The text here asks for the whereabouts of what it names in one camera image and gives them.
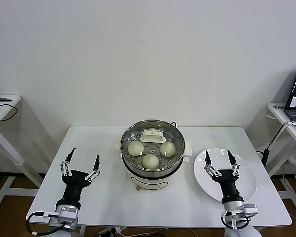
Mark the white steamed baozi bun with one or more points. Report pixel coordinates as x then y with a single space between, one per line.
152 130
135 148
167 149
150 161

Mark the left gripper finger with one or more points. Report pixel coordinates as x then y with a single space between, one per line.
67 161
95 168

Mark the white power strip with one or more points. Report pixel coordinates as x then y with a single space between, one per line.
111 230

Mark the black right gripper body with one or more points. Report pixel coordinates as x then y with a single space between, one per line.
228 185

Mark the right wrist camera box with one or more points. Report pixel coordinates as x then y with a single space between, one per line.
251 209

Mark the round glass pot lid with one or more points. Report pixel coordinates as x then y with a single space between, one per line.
153 138

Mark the white round plate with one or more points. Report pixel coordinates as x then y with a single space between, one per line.
246 182

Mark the white electric cooker base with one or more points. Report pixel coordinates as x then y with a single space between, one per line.
150 184

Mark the stainless steel steamer basket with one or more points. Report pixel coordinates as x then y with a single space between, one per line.
182 148

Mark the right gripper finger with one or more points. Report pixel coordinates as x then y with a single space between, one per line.
233 160
208 161

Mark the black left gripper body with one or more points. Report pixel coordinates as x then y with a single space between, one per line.
74 185

